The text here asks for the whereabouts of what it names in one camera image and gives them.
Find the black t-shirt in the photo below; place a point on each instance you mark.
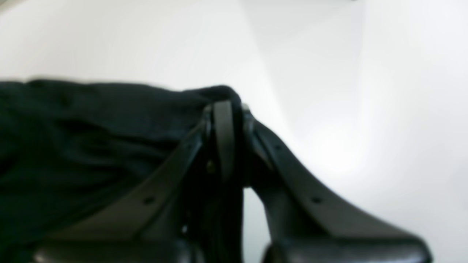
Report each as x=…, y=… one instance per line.
x=69, y=148

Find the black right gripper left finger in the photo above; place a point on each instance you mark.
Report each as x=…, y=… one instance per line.
x=146, y=225

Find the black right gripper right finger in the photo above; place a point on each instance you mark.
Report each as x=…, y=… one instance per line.
x=310, y=223

